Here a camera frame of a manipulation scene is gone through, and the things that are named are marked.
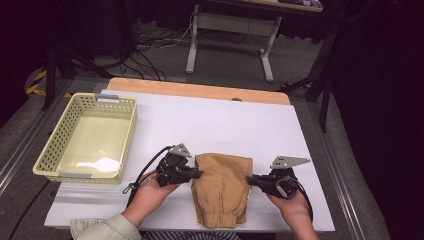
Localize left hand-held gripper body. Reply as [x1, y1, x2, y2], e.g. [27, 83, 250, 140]
[155, 143, 194, 188]

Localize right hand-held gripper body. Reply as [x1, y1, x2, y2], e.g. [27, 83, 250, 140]
[263, 155, 312, 200]

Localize tan pants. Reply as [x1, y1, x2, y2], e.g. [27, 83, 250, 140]
[190, 152, 255, 230]

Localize cream plastic basket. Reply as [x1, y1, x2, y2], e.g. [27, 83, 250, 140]
[32, 92, 139, 185]

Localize person's right hand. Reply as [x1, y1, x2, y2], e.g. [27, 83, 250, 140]
[265, 190, 315, 232]

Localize person's left hand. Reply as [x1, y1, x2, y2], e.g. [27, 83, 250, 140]
[121, 169, 183, 228]

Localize white table mat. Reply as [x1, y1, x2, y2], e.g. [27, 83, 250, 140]
[44, 89, 336, 233]

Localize person's striped clothing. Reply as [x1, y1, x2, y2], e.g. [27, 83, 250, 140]
[139, 230, 241, 240]

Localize black metal stand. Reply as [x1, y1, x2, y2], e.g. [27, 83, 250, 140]
[279, 29, 338, 133]
[41, 33, 116, 112]

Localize yellow black floor tape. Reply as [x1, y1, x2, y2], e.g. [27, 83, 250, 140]
[25, 69, 73, 99]

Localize wooden desk top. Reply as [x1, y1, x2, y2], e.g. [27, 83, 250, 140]
[203, 0, 324, 14]

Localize colourful patterned item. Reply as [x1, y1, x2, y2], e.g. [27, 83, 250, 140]
[278, 0, 324, 9]

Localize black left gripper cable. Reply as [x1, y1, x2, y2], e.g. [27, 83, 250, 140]
[122, 145, 175, 208]

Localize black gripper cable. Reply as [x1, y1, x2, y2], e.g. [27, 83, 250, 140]
[122, 145, 175, 208]
[285, 175, 315, 222]

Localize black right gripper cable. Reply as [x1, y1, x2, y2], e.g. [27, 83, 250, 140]
[285, 175, 315, 222]

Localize aluminium frame rail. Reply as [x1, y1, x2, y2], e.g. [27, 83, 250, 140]
[305, 101, 368, 240]
[0, 78, 73, 197]

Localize bundle of floor cables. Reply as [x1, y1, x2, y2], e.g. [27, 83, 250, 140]
[99, 13, 196, 82]

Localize white metal desk frame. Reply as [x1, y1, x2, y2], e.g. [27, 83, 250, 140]
[185, 4, 283, 83]

